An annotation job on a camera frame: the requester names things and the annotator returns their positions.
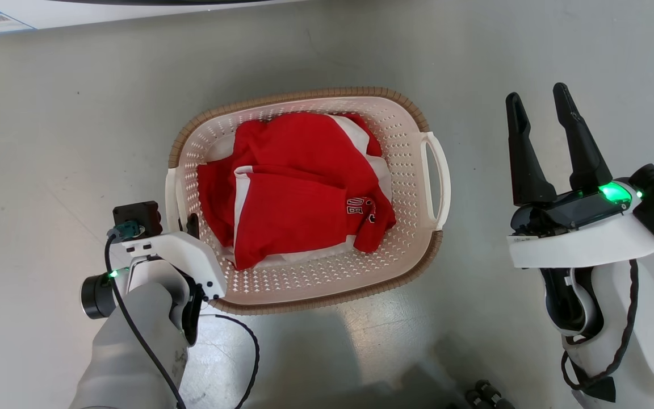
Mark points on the red and white garment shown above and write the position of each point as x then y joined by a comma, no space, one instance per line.
293,199

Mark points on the dark robot base wheel part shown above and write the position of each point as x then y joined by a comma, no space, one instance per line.
489,395

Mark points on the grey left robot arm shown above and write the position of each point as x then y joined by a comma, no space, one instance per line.
128,352

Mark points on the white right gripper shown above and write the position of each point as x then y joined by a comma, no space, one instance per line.
577,241

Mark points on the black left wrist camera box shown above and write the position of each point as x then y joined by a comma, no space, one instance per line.
137,216

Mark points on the white plastic laundry basket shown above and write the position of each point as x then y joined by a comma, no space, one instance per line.
315,281

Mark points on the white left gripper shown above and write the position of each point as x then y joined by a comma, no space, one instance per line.
185,250

